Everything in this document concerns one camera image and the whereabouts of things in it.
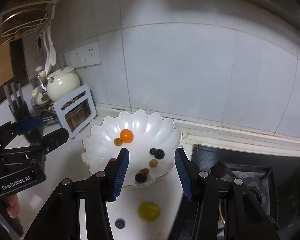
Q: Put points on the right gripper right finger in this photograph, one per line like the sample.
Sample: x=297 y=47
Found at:
x=244 y=216

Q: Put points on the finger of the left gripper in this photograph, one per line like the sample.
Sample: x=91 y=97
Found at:
x=53 y=140
x=27 y=125

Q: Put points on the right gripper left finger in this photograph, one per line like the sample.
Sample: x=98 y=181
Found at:
x=59 y=216

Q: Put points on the large tan longan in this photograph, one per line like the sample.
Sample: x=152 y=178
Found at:
x=118 y=142

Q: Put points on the orange tangerine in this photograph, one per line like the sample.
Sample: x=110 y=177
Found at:
x=126 y=136

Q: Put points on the green round plum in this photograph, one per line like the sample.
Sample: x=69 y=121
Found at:
x=149 y=211

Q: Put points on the dark cherry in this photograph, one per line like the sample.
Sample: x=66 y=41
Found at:
x=140 y=177
x=159 y=154

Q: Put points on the small red cherry tomato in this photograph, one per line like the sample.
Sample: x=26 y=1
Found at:
x=145 y=170

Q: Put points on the blueberry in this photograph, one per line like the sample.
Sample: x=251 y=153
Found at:
x=152 y=151
x=120 y=223

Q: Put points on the small tan longan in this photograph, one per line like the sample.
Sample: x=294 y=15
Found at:
x=153 y=163

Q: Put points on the person left hand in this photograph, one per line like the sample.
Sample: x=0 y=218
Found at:
x=13 y=206

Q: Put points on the black knife block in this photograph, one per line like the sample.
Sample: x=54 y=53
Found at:
x=20 y=110

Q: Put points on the glass jar in rack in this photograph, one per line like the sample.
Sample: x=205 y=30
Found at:
x=78 y=115

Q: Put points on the black gas stove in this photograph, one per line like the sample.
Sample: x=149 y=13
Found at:
x=274 y=180

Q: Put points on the cream ceramic teapot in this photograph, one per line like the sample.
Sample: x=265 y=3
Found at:
x=62 y=82

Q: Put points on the white ladle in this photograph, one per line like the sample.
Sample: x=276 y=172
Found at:
x=46 y=46

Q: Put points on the white rice spoon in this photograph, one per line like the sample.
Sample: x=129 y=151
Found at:
x=52 y=51

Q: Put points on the white scalloped fruit bowl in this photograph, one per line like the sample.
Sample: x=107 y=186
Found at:
x=150 y=131

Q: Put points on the white dish rack frame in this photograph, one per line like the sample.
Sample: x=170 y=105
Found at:
x=71 y=101

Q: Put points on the white wall socket panel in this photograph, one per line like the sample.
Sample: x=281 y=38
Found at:
x=84 y=56

